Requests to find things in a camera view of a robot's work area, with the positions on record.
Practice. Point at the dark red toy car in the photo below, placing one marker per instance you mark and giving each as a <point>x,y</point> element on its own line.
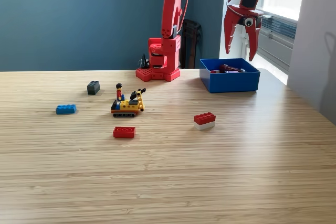
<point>224,68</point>

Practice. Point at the yellow red white brick stack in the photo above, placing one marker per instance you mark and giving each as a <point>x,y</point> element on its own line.
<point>215,71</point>

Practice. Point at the small yellow toy digger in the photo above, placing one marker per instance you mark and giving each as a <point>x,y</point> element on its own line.
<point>127,106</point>

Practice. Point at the blue plastic bin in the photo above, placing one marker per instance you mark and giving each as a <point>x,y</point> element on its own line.
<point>232,82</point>

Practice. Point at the grey window vent unit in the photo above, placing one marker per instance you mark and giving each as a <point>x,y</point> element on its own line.
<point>278,43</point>

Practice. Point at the dark folded chair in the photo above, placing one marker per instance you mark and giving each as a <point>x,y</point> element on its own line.
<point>193,45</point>

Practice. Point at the red on white brick stack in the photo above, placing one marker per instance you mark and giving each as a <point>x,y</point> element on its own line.
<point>204,119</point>

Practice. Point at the toy figure red shirt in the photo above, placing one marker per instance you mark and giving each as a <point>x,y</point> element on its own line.
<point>119,93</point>

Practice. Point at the red building brick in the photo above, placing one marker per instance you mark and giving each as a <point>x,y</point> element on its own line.
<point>124,132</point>

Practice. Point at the black building brick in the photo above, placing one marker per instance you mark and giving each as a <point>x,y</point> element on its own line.
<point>93,87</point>

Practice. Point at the blue flat building brick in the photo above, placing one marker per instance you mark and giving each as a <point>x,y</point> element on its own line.
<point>65,110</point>

